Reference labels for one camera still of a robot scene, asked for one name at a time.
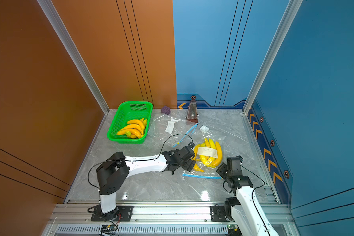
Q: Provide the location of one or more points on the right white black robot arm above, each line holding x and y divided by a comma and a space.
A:
244, 208

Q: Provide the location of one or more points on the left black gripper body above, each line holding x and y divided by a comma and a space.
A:
188, 165

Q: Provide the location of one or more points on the small white object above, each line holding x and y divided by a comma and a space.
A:
204, 129

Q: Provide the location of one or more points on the green circuit board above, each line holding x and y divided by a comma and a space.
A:
232, 229
109, 229

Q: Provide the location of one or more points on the brown wooden metronome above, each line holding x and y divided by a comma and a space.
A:
192, 112

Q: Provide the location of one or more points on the clear zip-top bag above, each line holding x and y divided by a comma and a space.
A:
198, 138
176, 130

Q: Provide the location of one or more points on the green circuit board left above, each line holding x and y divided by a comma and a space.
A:
109, 229

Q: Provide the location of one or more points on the green plastic basket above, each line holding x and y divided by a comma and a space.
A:
130, 110

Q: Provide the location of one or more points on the purple cube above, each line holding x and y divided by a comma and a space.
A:
165, 110

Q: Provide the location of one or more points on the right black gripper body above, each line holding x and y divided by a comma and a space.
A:
223, 172

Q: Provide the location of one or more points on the aluminium rail base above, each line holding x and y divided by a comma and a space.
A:
145, 218

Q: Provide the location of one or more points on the green circuit board right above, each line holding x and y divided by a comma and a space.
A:
232, 229

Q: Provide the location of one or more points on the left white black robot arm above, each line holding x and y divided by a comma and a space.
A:
112, 173

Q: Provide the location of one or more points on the yellow banana bunch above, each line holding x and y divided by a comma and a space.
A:
135, 129
208, 154

